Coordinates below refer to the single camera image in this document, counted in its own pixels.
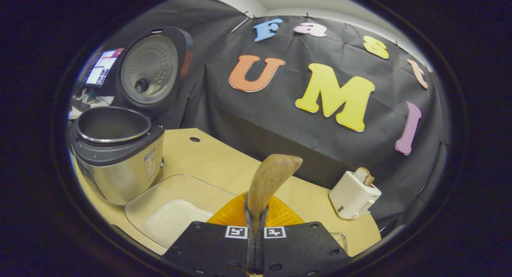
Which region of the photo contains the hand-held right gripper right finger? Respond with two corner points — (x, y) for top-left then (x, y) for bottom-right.
(256, 195), (352, 277)

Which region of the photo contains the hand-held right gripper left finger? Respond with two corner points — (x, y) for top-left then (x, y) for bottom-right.
(162, 192), (256, 277)

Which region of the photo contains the white rice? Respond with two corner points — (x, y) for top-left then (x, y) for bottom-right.
(144, 199), (214, 249)

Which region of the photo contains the wooden spoon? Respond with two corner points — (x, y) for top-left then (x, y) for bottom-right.
(247, 153), (303, 234)

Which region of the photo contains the silver rice cooker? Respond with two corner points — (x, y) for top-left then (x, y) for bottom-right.
(71, 26), (193, 206)

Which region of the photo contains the clear plastic container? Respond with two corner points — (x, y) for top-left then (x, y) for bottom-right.
(125, 174), (348, 254)

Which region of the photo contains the white toaster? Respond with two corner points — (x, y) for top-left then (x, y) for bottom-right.
(328, 171), (382, 220)

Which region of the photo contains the toast slice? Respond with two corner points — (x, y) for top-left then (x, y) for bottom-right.
(353, 167), (375, 186)

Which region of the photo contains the white desk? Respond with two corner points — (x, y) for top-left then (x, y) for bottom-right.
(68, 91), (112, 120)

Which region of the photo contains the computer monitor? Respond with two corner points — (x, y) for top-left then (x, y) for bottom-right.
(82, 48), (124, 88)

